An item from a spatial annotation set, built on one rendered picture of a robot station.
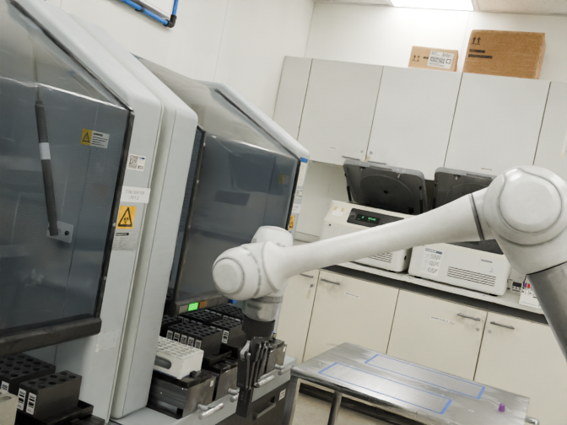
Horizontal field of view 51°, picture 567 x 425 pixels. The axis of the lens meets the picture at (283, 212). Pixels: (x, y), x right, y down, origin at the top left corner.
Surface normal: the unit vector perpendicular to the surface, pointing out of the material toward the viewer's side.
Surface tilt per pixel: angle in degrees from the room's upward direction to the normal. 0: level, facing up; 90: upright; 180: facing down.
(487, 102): 90
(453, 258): 90
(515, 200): 85
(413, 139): 90
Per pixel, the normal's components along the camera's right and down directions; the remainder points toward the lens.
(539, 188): -0.40, -0.04
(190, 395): 0.90, 0.19
